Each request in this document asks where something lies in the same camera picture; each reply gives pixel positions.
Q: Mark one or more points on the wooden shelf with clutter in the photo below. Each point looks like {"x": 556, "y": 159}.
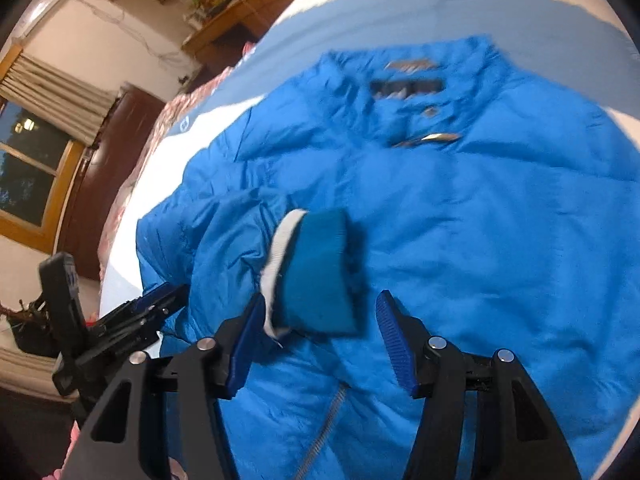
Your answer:
{"x": 220, "y": 30}

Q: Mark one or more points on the blue padded jacket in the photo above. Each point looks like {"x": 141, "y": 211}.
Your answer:
{"x": 450, "y": 235}

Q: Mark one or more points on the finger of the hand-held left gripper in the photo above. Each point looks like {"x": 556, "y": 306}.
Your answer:
{"x": 157, "y": 296}
{"x": 135, "y": 337}

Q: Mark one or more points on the beige pleated curtain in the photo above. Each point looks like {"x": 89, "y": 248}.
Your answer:
{"x": 55, "y": 95}

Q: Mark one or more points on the pink cloth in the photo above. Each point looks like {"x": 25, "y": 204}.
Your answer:
{"x": 70, "y": 452}

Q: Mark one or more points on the white and blue striped blanket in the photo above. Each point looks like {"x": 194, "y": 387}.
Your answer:
{"x": 350, "y": 15}

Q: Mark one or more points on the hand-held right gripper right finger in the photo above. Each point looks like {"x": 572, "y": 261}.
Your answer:
{"x": 395, "y": 345}

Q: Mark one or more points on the dark brown wooden door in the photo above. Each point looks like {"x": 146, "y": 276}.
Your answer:
{"x": 110, "y": 175}

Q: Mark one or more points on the pink floral bedsheet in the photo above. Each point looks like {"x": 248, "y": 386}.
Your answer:
{"x": 116, "y": 210}

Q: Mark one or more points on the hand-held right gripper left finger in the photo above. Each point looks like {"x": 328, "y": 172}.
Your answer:
{"x": 245, "y": 350}

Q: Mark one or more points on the white air conditioner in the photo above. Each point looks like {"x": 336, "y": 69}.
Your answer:
{"x": 44, "y": 6}

